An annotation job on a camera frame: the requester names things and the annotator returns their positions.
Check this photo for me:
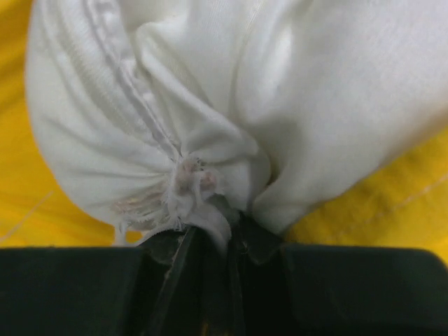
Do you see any yellow printed pillowcase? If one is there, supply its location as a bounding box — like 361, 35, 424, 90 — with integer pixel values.
1, 1, 447, 258

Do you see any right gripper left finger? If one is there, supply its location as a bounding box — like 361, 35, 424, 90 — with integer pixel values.
1, 228, 217, 335

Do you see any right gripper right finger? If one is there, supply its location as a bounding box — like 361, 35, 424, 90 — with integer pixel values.
228, 217, 447, 335

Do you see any white pillow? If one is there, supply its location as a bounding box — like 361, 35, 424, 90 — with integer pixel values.
26, 1, 447, 249

